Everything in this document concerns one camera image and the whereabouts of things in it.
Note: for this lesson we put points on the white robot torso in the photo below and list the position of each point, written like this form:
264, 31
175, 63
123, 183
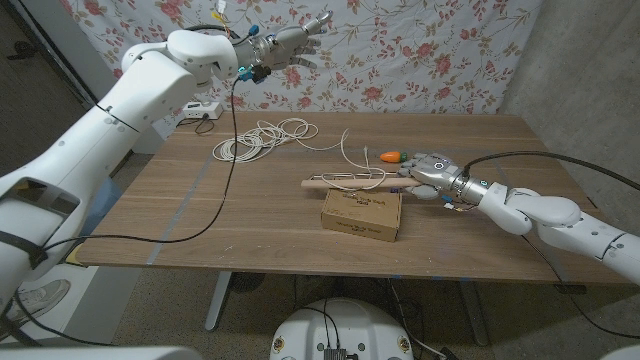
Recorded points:
340, 325

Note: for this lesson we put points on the brown cardboard box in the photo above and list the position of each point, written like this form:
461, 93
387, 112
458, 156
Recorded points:
360, 212

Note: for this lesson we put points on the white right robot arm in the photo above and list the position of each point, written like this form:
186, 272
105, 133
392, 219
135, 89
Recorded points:
560, 220

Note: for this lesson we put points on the orange toy carrot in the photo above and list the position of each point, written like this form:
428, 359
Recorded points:
391, 157

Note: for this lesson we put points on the grey sneakers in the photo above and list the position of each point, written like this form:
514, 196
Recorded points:
40, 297

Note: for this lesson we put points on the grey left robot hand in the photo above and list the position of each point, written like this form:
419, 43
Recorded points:
285, 45

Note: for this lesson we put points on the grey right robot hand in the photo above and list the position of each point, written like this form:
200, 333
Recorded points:
435, 175

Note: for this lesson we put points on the white power strip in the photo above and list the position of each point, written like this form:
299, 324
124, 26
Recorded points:
202, 110

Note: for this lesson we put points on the floral backdrop cloth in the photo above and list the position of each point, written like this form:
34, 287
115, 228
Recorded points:
400, 50

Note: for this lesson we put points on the metal table leg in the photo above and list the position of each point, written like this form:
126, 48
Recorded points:
474, 315
218, 300

